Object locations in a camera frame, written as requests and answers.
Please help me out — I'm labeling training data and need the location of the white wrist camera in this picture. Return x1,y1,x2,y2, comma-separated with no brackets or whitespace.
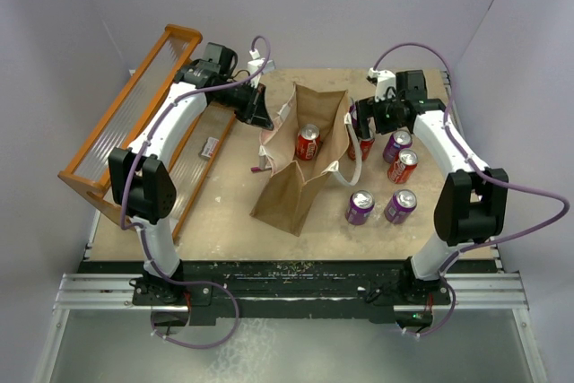
367,67,396,102
248,49,275,88

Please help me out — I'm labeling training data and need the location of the red cola can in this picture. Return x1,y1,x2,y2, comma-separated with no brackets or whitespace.
387,148,418,184
347,137,375,161
295,124,320,161

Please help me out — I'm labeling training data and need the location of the brown canvas tote bag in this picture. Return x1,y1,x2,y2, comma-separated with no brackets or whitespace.
251,83,362,236

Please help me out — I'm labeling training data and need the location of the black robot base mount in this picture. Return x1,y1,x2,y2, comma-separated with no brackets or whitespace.
78,259,499,328

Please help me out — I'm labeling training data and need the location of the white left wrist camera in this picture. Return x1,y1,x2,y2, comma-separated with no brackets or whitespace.
248,49,275,88

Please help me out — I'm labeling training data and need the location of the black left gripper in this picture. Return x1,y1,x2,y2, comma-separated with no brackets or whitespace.
213,80,274,131

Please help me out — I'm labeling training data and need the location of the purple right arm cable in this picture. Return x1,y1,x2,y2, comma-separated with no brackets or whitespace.
373,43,570,339

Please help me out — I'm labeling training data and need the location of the purple soda can front right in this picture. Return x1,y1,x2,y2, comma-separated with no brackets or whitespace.
384,189,417,224

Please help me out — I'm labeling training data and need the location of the aluminium front rail frame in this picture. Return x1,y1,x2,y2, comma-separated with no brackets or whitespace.
34,261,548,382

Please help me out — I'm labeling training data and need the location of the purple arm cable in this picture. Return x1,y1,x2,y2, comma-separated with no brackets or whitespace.
373,43,570,339
119,35,273,351

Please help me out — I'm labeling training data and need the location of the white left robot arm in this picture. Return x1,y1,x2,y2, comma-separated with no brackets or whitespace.
108,43,274,304

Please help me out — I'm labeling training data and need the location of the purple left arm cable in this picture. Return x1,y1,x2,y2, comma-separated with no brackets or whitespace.
119,35,273,351

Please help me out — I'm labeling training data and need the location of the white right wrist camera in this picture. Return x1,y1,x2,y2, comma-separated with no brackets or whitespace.
367,67,396,102

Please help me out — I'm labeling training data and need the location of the small brown packet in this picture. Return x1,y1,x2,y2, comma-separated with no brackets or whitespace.
199,136,219,160

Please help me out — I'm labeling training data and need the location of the purple soda can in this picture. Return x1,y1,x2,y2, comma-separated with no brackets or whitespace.
384,189,417,224
382,130,413,163
345,190,375,226

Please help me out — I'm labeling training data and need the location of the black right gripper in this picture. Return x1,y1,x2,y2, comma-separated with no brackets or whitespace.
355,91,404,140

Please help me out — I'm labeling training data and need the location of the orange wooden framed tray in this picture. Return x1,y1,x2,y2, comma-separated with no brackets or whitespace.
58,24,235,239

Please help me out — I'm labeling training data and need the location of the purple soda can front left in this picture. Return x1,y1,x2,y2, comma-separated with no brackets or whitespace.
345,190,375,226

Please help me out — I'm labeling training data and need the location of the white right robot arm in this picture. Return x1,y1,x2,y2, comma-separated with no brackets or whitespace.
355,68,509,303

